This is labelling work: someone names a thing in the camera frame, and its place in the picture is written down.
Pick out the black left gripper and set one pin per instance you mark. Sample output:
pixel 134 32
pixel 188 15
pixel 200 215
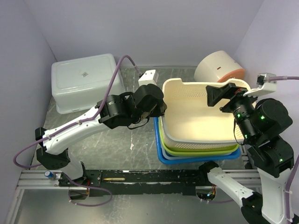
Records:
pixel 160 110

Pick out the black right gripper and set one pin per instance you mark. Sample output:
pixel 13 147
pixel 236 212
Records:
pixel 214 93

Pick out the cream perforated basket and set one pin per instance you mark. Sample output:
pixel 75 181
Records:
pixel 189 123

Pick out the white translucent plastic bin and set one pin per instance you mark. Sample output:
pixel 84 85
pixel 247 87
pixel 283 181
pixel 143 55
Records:
pixel 79 84

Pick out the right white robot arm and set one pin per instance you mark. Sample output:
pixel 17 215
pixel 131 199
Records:
pixel 261 123

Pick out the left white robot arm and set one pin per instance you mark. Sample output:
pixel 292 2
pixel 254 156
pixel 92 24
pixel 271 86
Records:
pixel 126 109

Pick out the cream cylindrical bucket orange rim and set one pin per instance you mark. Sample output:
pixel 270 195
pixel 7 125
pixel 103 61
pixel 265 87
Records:
pixel 218 67

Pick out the green plastic tub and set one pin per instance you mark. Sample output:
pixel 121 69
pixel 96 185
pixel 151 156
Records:
pixel 162 139

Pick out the blue plastic tub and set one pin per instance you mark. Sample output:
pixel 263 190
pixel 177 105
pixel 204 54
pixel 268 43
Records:
pixel 177 160

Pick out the brass pencil-like rod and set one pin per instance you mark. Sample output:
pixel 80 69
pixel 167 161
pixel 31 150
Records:
pixel 114 179

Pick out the blue capacitor cylinder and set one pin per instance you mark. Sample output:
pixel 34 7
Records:
pixel 50 175

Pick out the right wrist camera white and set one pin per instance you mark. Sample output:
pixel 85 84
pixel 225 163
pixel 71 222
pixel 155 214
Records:
pixel 266 84

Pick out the aluminium rail frame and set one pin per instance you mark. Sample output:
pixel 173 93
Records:
pixel 39 200

